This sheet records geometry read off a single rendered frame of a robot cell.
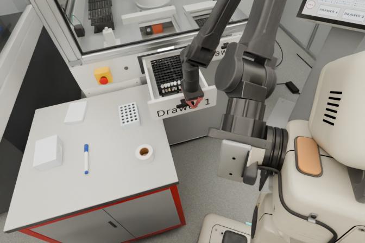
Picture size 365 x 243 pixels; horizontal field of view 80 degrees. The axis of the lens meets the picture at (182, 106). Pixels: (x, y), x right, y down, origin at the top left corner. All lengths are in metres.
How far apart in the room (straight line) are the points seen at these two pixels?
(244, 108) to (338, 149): 0.16
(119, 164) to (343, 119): 0.79
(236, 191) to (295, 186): 1.32
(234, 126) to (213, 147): 1.40
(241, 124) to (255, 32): 0.18
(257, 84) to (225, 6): 0.29
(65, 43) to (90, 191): 0.62
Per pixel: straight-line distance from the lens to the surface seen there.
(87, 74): 1.18
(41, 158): 1.04
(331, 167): 0.40
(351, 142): 0.33
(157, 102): 0.86
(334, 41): 1.54
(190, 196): 1.64
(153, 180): 0.87
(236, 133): 0.40
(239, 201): 1.64
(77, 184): 0.97
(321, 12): 1.38
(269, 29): 0.47
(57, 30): 1.08
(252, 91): 0.42
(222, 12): 0.65
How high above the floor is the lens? 1.55
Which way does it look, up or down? 48 degrees down
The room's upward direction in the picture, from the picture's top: 7 degrees counter-clockwise
